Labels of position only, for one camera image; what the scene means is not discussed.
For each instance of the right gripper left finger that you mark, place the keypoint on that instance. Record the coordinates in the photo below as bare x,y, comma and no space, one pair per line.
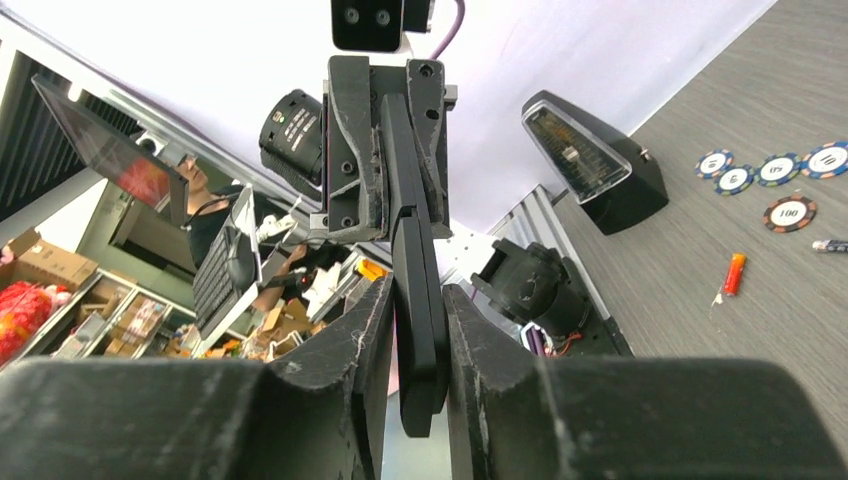
318,412

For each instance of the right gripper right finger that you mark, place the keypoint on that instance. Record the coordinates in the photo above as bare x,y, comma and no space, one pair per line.
515,415

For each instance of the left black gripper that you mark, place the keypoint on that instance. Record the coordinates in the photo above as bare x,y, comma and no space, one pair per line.
356,194

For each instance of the black remote control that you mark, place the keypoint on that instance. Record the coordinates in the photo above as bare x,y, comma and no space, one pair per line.
421,324

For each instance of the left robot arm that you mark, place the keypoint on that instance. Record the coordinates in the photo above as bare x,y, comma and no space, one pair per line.
291,146

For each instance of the black keyboard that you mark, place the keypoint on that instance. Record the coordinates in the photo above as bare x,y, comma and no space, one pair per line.
231,266

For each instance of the person at desk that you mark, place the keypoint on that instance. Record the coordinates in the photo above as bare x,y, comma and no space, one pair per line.
208,210

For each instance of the pink metronome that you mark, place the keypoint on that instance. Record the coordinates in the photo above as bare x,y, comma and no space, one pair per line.
615,180

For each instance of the computer monitor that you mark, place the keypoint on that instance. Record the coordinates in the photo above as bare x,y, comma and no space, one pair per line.
115,156

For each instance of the cardboard box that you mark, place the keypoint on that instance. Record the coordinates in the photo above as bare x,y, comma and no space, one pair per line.
30,258

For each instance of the round poker chip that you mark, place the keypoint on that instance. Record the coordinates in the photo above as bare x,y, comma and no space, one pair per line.
790,213

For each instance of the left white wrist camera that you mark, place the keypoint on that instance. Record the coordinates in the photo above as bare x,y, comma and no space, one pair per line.
377,25

